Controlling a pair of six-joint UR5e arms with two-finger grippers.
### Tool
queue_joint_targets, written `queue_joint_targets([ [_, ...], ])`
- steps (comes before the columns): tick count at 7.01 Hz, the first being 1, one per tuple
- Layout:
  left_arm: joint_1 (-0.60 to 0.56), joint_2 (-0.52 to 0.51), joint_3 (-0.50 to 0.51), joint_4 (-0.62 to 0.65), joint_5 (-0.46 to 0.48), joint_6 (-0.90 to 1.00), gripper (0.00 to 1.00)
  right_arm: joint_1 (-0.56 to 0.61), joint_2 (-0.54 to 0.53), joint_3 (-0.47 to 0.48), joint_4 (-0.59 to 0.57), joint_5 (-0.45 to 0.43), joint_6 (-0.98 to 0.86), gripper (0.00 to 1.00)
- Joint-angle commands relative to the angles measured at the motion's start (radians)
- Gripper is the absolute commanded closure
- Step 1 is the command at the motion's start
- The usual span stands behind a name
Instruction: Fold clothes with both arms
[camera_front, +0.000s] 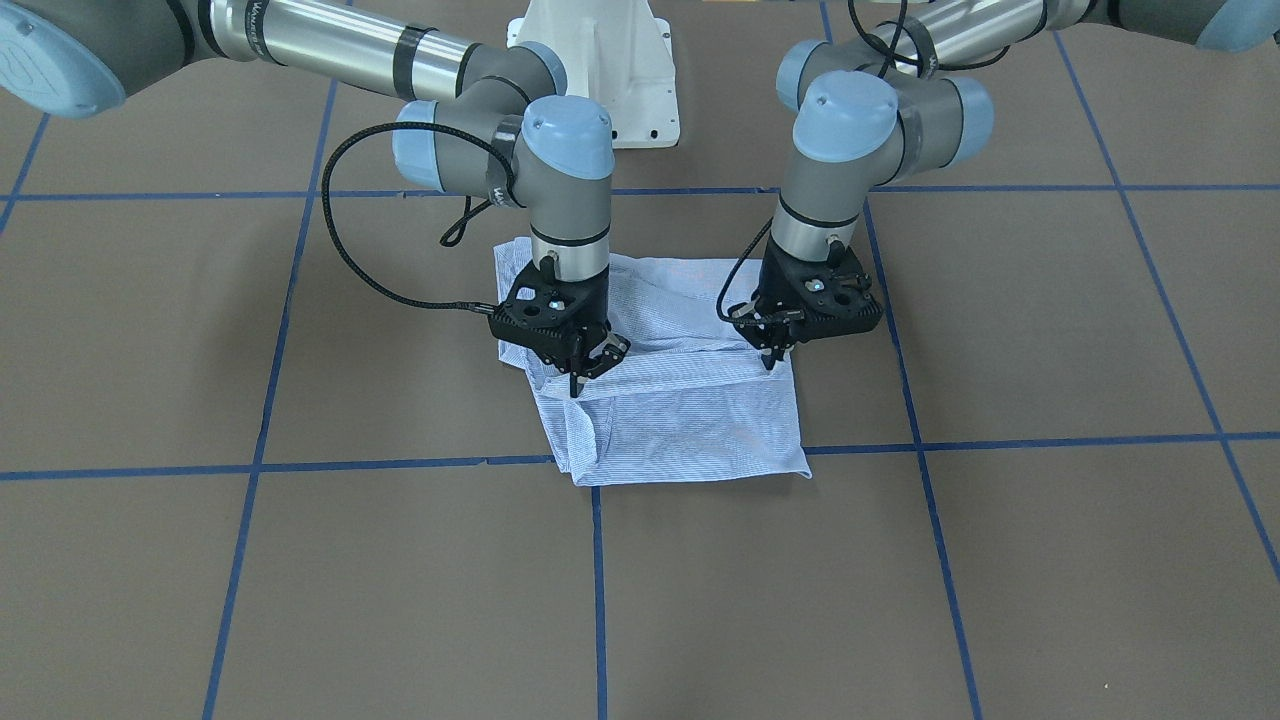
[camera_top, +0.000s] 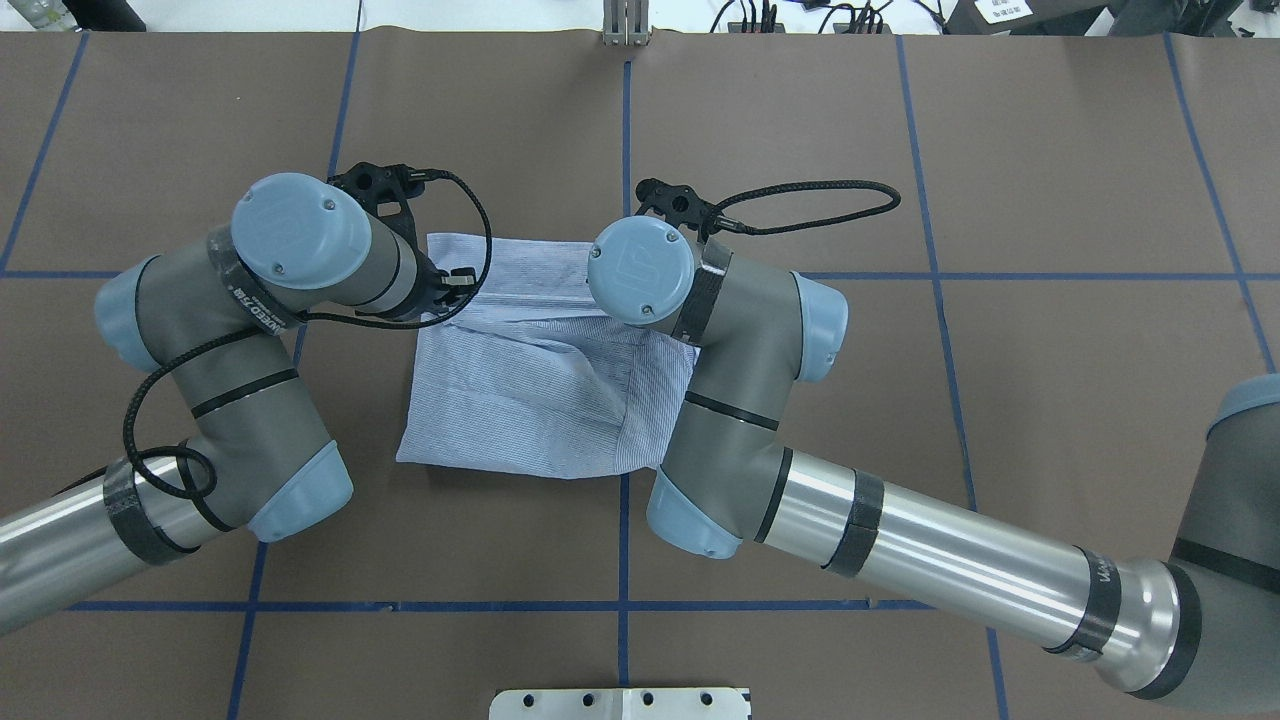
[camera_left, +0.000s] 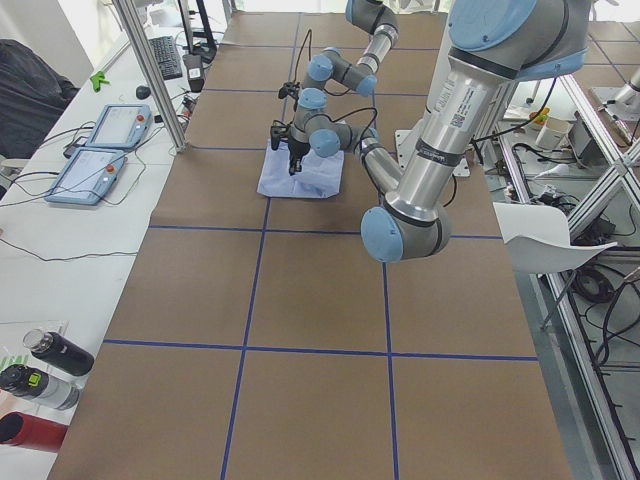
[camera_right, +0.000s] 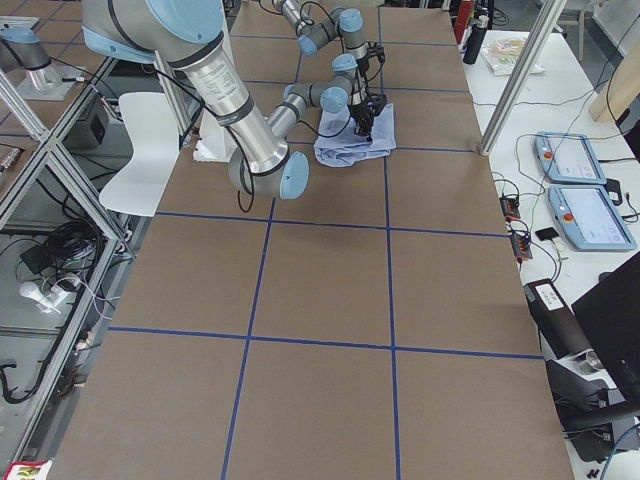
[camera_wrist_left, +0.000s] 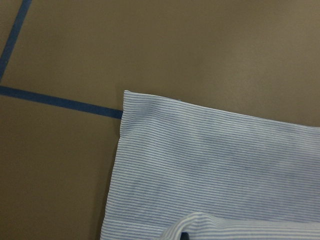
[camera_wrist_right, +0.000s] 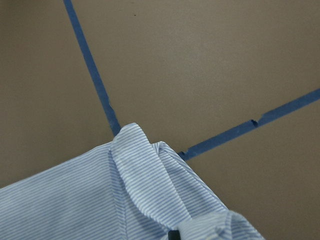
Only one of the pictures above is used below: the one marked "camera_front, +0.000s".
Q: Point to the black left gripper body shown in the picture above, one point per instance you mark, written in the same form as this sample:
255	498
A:
772	343

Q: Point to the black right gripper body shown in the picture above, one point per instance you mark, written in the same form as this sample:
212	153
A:
599	357

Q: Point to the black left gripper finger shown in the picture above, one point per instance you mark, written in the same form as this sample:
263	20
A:
774	354

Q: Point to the light blue striped shirt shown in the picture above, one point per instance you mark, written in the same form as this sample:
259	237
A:
691	402

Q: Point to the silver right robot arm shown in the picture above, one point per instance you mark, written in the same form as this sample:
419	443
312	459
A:
494	125

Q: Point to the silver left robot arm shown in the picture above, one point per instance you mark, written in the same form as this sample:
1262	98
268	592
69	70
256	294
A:
898	100

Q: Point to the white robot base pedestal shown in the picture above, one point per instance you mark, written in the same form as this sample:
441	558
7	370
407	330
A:
617	53

